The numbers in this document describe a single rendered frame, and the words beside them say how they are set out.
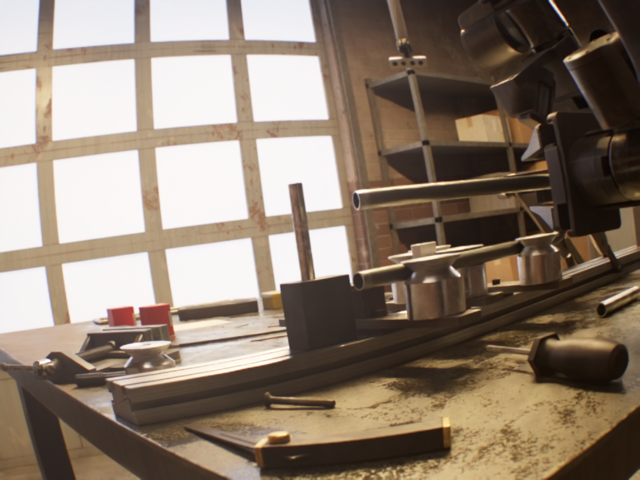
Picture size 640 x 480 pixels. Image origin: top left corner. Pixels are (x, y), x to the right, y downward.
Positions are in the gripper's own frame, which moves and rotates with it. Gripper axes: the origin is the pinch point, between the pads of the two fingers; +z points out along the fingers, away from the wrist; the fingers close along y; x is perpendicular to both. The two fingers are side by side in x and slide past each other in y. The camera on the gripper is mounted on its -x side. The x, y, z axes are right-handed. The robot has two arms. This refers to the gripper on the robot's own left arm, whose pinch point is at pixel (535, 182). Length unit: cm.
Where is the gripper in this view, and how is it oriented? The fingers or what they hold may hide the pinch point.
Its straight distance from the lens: 63.3
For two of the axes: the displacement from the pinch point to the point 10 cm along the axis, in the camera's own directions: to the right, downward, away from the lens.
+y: -1.4, -9.9, 0.0
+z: -3.1, 0.4, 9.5
